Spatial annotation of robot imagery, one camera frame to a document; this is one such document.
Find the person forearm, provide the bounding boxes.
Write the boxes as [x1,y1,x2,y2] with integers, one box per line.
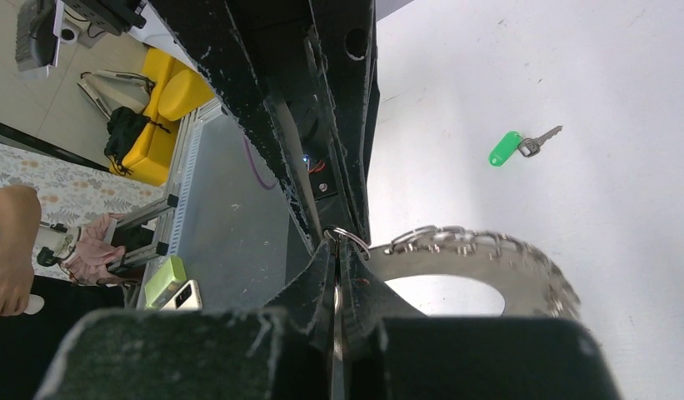
[0,185,42,317]

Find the metal disc with key rings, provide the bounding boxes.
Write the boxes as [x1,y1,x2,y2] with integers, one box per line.
[325,225,582,320]

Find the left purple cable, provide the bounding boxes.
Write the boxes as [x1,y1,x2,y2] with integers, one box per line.
[242,135,279,193]

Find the pink cloth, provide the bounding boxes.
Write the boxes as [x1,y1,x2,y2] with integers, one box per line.
[58,213,126,286]

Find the green and white boxes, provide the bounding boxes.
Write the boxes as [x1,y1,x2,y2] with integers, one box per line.
[144,255,202,311]

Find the floral patterned mat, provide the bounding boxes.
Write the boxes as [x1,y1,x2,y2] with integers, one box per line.
[0,138,166,283]

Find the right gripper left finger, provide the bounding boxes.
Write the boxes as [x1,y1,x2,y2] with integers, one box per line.
[36,241,334,399]

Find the silver key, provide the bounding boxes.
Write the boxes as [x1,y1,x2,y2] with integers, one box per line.
[517,125,563,158]

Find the yellow chair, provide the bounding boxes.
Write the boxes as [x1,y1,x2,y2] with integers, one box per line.
[107,47,214,186]

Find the green plastic key tag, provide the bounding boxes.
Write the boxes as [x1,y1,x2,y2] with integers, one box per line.
[488,131,523,167]

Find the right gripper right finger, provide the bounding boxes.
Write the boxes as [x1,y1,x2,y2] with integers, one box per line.
[337,240,621,399]

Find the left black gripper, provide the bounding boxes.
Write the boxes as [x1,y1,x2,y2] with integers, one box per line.
[152,1,380,243]

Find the black bag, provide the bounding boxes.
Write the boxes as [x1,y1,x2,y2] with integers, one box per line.
[104,107,171,177]

